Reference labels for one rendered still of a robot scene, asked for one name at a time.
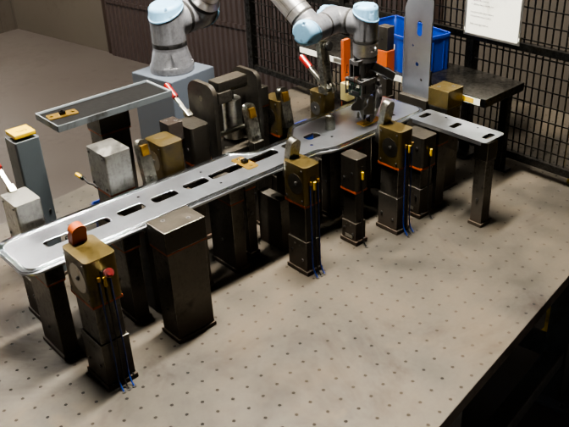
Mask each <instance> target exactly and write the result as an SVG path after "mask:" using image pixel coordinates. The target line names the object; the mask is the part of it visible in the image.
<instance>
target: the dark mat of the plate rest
mask: <svg viewBox="0 0 569 427"><path fill-rule="evenodd" d="M163 92H167V91H165V90H164V89H162V88H159V87H157V86H154V85H152V84H150V83H147V82H145V83H142V84H140V85H137V86H132V87H129V88H125V89H123V90H120V91H115V92H112V93H109V94H106V95H103V96H100V97H95V98H92V99H90V100H86V101H84V102H81V103H76V104H73V105H69V106H67V107H64V108H59V109H56V110H53V111H50V112H47V113H44V114H39V115H40V116H42V117H43V118H45V119H48V118H47V117H46V116H47V115H49V114H55V113H58V111H59V110H64V111H66V110H70V109H75V110H77V111H78V112H79V113H78V114H74V115H70V116H67V117H63V118H60V119H54V120H49V119H48V120H49V121H51V122H53V123H54V124H55V125H63V124H66V123H68V122H72V121H75V120H77V119H82V118H85V117H87V116H91V115H93V114H98V113H101V112H103V111H107V110H109V109H112V108H117V107H119V106H123V105H125V104H128V103H132V102H135V101H138V100H141V99H144V98H147V97H151V96H154V95H157V94H160V93H163Z"/></svg>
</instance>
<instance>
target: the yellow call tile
mask: <svg viewBox="0 0 569 427"><path fill-rule="evenodd" d="M5 132H6V135H8V136H10V137H11V138H13V139H14V140H18V139H23V138H26V137H27V136H31V135H34V134H35V133H36V131H35V130H34V129H32V128H31V127H29V126H28V125H21V126H18V127H15V128H12V129H9V130H6V131H5Z"/></svg>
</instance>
